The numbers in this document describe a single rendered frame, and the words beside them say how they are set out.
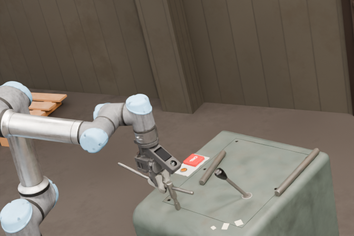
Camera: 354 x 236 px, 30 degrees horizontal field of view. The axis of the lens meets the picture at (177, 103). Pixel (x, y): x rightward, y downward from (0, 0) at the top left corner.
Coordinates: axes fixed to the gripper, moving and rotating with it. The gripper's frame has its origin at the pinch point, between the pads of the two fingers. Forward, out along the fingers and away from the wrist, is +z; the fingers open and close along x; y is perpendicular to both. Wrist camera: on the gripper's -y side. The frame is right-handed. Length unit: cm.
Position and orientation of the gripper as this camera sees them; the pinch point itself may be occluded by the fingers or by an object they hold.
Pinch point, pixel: (165, 190)
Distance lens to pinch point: 226.4
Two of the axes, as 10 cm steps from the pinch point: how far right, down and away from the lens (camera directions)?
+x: -6.3, 4.6, -6.2
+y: -7.5, -1.5, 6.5
